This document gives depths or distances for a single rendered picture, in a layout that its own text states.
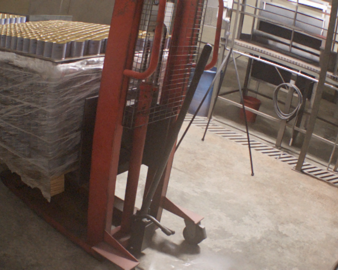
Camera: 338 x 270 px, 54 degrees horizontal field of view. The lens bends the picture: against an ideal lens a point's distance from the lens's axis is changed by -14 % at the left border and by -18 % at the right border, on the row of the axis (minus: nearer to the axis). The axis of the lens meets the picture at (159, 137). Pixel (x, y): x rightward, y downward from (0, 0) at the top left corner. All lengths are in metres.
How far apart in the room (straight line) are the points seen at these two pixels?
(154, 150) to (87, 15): 3.50
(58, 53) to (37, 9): 4.83
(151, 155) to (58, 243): 0.81
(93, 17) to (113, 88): 3.71
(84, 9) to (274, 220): 3.98
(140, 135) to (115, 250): 0.63
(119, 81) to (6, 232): 1.25
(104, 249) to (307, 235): 1.64
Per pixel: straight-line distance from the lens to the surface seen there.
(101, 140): 1.78
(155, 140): 2.21
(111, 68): 1.68
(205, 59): 1.71
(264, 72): 5.86
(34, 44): 1.85
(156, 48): 1.52
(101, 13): 5.22
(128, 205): 2.16
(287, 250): 2.68
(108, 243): 2.01
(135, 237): 2.20
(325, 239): 2.99
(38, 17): 3.90
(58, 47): 1.69
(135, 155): 2.01
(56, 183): 1.90
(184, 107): 1.79
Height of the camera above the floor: 1.48
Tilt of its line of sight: 22 degrees down
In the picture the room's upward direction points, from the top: 10 degrees clockwise
